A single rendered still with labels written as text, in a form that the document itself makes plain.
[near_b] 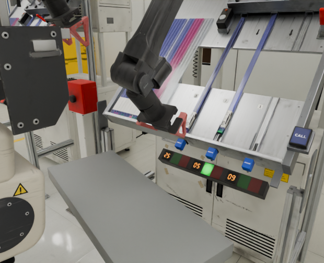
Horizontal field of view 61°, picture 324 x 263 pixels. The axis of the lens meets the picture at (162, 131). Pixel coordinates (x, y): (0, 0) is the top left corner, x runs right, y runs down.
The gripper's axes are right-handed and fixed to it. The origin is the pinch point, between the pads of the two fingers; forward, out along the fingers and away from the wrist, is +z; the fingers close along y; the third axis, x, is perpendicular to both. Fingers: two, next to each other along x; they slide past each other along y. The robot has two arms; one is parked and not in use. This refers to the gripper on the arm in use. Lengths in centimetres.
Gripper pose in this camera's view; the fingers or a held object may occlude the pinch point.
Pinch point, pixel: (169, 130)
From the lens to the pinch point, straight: 79.3
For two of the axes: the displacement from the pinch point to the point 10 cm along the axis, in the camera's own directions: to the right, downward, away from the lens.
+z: 4.2, 5.1, 7.5
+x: -4.6, 8.3, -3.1
